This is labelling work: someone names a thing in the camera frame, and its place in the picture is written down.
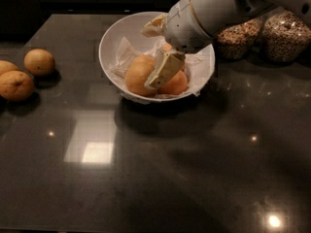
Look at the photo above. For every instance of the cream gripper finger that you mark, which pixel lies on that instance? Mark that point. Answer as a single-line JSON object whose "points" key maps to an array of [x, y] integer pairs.
{"points": [[154, 27], [167, 65]]}

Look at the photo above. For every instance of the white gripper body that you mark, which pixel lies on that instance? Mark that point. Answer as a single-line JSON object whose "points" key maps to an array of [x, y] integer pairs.
{"points": [[182, 25]]}

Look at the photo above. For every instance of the large front orange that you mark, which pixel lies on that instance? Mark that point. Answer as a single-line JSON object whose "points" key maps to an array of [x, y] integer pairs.
{"points": [[137, 74]]}

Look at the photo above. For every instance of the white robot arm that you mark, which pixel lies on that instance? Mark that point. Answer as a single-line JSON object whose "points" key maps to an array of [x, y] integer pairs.
{"points": [[217, 15]]}

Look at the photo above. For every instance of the back orange in bowl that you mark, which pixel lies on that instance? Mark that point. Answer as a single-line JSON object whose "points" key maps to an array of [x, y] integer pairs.
{"points": [[166, 47]]}

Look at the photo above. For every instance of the right front orange in bowl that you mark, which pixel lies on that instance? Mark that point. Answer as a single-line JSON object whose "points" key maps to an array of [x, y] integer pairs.
{"points": [[177, 85]]}

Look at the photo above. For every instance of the white bowl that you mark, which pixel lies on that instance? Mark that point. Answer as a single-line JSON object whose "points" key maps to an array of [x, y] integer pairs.
{"points": [[128, 27]]}

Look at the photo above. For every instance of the white paper liner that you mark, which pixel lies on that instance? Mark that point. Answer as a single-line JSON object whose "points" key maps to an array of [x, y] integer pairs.
{"points": [[198, 69]]}

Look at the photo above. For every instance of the middle glass jar of grains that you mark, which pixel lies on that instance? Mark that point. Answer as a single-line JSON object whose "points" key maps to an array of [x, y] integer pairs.
{"points": [[235, 42]]}

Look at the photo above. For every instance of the glass jar of grains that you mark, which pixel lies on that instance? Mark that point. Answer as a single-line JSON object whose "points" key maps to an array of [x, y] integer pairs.
{"points": [[284, 37], [235, 42]]}

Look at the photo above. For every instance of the right glass jar of grains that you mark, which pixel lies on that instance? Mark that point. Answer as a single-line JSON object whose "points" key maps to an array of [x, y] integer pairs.
{"points": [[284, 37]]}

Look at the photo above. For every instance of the orange on table upper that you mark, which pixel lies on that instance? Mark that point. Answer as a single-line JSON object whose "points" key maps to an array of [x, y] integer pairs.
{"points": [[40, 63]]}

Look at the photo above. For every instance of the orange on table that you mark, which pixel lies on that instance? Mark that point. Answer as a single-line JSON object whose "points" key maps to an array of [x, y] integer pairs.
{"points": [[16, 86], [40, 63]]}

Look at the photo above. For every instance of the orange on table front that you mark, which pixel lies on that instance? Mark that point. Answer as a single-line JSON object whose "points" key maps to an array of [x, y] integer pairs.
{"points": [[16, 86]]}

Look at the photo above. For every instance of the orange at left edge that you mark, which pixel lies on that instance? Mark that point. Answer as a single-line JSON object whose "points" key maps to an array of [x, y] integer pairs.
{"points": [[6, 66]]}

